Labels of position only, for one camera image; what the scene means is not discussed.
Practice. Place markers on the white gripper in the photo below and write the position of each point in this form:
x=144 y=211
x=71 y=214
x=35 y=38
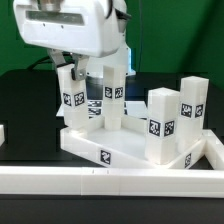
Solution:
x=86 y=27

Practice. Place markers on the white desk top tray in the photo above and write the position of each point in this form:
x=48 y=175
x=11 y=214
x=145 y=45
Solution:
x=124 y=148

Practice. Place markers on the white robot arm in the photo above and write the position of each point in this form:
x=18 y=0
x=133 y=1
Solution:
x=115 y=56

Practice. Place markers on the white fiducial marker sheet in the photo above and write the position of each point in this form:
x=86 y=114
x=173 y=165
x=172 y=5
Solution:
x=132 y=108

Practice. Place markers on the white block left edge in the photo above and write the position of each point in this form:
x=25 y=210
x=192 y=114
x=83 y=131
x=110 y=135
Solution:
x=2 y=135

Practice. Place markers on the white front fence bar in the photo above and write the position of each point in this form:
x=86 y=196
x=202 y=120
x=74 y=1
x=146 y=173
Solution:
x=112 y=182

